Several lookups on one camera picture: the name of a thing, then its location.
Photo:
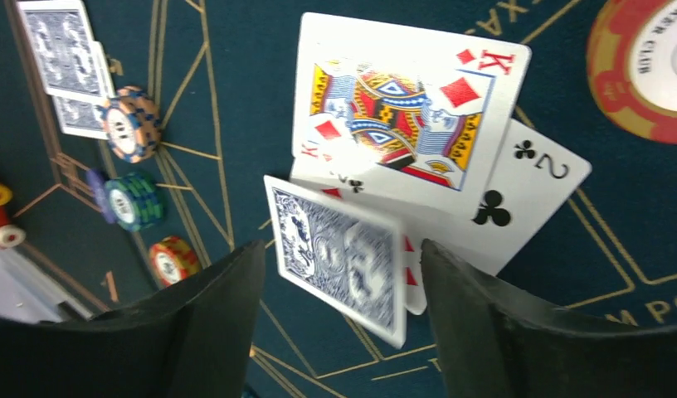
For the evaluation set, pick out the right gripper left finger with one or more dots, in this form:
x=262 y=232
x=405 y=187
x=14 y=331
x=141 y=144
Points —
x=191 y=339

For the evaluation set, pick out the two of clubs card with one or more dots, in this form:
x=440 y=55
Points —
x=532 y=178

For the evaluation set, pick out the teal chips seat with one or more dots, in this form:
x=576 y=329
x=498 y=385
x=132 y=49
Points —
x=135 y=201

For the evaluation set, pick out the purple small blind button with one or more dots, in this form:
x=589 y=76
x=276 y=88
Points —
x=96 y=180

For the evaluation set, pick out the round blue poker mat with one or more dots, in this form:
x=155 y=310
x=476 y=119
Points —
x=223 y=73

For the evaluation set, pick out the king of diamonds card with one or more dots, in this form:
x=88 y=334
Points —
x=413 y=113

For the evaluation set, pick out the orange chips seat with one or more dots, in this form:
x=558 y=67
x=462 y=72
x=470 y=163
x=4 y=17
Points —
x=632 y=67
x=172 y=260

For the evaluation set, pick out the dark green rectangular poker mat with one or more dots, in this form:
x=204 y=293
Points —
x=67 y=238

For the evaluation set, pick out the face down community card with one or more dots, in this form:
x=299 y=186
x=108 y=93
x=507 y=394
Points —
x=348 y=256

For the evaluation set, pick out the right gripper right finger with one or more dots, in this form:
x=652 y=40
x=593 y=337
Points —
x=496 y=340

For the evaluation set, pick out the pink chips seat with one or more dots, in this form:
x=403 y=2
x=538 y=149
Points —
x=131 y=122

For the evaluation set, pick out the ten of diamonds card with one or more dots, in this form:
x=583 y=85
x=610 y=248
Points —
x=355 y=191

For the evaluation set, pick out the dealt card seat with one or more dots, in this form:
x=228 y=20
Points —
x=62 y=41

